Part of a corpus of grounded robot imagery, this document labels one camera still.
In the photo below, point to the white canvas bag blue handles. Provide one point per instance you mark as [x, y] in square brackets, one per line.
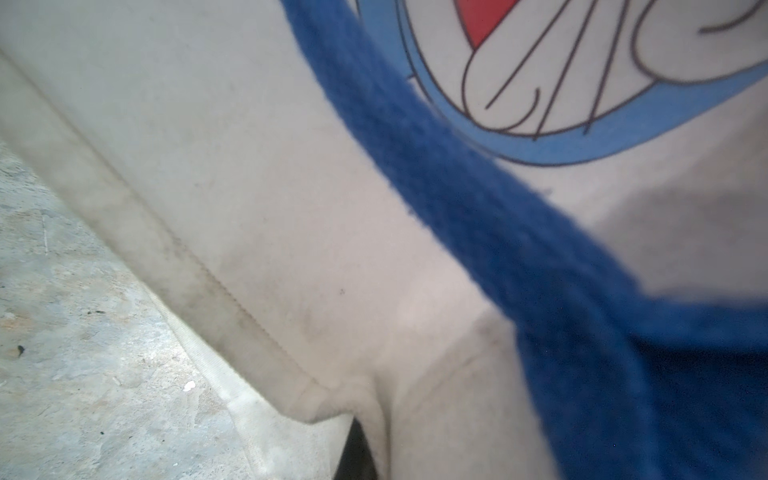
[510, 239]

